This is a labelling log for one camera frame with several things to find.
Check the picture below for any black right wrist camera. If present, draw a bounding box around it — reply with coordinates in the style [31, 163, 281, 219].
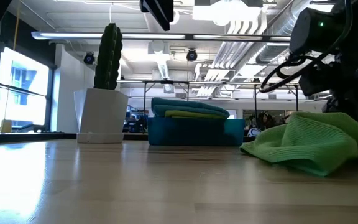
[298, 65, 335, 97]

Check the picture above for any green cactus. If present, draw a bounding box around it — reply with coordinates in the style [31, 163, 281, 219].
[93, 22, 124, 91]

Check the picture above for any blue microfiber towel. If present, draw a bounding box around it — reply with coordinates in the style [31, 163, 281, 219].
[150, 97, 231, 119]

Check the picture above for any lime green microfiber towel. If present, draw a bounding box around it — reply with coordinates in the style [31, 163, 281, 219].
[239, 111, 358, 178]
[164, 110, 227, 119]

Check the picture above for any black ceiling spotlight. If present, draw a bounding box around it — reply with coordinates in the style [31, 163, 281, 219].
[83, 51, 96, 66]
[186, 48, 199, 63]

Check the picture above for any black background frame stand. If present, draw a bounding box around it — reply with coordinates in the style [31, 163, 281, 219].
[142, 80, 190, 102]

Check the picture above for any blue plastic bin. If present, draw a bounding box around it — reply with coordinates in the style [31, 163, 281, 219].
[147, 117, 246, 147]

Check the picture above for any black aluminium table frame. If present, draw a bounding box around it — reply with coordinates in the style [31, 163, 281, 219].
[0, 131, 149, 145]

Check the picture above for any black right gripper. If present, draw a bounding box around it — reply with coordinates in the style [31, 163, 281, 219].
[321, 51, 358, 137]

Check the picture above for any white planter pot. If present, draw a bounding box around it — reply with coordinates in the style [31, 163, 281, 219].
[73, 88, 130, 145]

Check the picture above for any long ceiling light strip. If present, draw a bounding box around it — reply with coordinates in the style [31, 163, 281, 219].
[31, 30, 291, 43]

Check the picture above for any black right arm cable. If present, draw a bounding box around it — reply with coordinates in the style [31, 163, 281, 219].
[259, 0, 354, 94]

